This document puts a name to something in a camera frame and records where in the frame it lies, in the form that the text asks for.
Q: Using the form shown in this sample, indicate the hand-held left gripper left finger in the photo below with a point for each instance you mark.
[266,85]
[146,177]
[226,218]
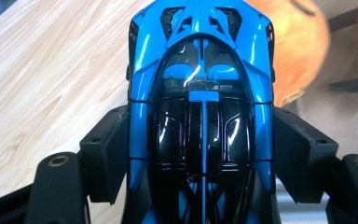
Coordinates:
[108,155]

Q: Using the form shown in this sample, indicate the orange plush toy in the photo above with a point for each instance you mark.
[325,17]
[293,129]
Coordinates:
[295,46]

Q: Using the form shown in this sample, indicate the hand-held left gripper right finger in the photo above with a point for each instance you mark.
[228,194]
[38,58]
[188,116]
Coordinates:
[304,161]

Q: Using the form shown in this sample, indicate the blue toy car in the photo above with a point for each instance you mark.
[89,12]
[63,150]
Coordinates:
[199,124]

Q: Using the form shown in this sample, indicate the clear plastic storage box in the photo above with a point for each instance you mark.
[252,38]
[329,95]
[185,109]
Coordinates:
[354,124]

